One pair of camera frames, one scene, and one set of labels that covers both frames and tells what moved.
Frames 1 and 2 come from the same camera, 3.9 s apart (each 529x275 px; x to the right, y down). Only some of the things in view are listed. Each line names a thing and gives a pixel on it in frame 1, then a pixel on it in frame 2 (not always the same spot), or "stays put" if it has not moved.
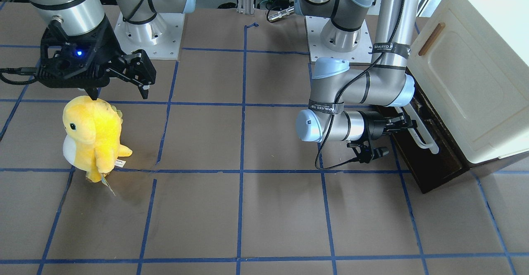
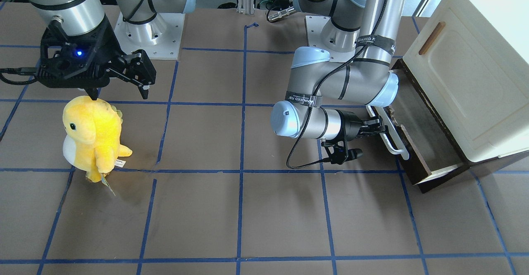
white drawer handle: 432,144 → 391,138
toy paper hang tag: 106,183 stays put
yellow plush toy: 92,130 stays put
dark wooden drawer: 430,169 stays put
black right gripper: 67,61 stays put
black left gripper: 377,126 → 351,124
